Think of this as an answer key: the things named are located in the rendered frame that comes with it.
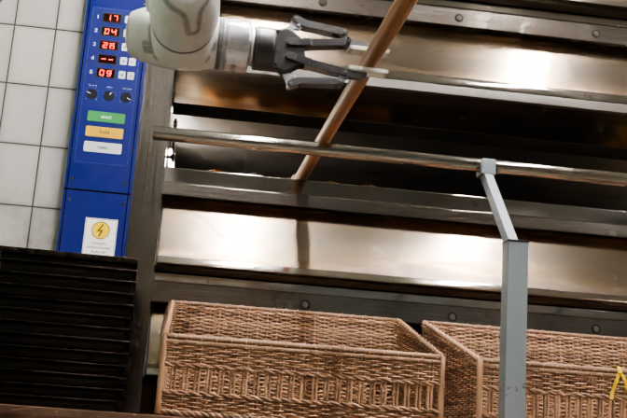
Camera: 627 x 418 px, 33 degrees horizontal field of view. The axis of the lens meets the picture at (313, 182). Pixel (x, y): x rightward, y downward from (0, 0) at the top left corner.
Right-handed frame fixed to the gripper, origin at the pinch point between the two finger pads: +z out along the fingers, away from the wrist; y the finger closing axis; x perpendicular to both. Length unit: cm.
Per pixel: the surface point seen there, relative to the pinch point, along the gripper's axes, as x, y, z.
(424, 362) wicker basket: -32, 48, 21
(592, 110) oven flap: -66, -19, 68
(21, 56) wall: -83, -22, -71
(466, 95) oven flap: -66, -20, 37
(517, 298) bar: -21, 35, 35
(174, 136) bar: -45, 5, -32
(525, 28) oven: -81, -45, 56
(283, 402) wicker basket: -33, 58, -6
